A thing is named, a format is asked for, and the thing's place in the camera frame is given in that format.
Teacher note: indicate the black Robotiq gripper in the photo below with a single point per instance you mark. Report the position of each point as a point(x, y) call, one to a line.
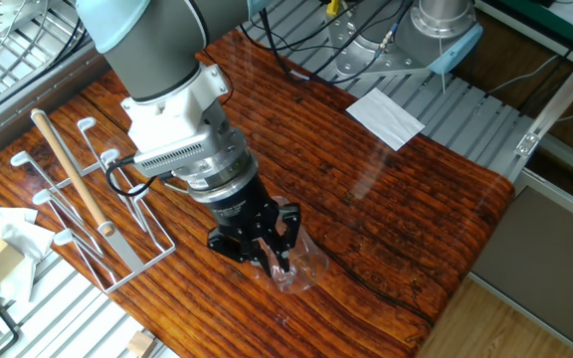
point(239, 214)

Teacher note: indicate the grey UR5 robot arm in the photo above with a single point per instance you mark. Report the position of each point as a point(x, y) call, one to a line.
point(157, 45)

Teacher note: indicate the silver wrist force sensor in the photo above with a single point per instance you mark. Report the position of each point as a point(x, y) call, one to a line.
point(227, 169)

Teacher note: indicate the glossy wood-grain board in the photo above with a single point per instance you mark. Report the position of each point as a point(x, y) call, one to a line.
point(366, 199)

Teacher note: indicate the small wooden block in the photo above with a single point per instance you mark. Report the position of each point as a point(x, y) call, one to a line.
point(141, 344)

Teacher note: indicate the white paper sheet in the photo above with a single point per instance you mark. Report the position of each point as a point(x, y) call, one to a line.
point(386, 119)

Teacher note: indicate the white crumpled cloth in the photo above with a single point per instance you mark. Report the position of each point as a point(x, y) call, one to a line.
point(28, 233)

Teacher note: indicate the yellow clip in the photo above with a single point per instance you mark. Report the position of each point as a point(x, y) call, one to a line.
point(333, 7)

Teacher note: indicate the light blue face mask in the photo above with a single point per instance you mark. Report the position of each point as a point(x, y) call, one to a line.
point(458, 52)

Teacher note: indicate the grey flat panel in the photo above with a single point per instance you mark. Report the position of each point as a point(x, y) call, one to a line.
point(550, 263)

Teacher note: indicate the silver spare mounting plate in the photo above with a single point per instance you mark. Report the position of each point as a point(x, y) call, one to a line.
point(3, 15)

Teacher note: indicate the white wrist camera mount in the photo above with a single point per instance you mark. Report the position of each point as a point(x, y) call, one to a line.
point(167, 129)

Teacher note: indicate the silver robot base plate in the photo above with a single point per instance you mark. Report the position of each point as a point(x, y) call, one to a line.
point(396, 54)

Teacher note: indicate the aluminium frame post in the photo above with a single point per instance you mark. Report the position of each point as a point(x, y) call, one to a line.
point(560, 99)

